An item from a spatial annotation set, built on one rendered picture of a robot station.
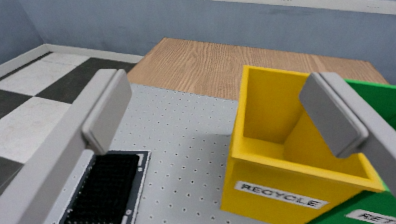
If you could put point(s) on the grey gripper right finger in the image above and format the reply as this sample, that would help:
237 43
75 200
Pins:
349 125

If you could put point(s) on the green bin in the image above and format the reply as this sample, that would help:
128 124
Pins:
369 207

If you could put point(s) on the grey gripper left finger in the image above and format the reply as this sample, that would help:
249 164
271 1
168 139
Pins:
90 123

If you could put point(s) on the black well plate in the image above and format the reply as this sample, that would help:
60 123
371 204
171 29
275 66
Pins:
109 175

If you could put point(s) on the yellow recycle bin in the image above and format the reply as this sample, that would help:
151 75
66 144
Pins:
279 178

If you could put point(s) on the grey perforated base plate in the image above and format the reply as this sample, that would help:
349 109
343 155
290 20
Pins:
190 137

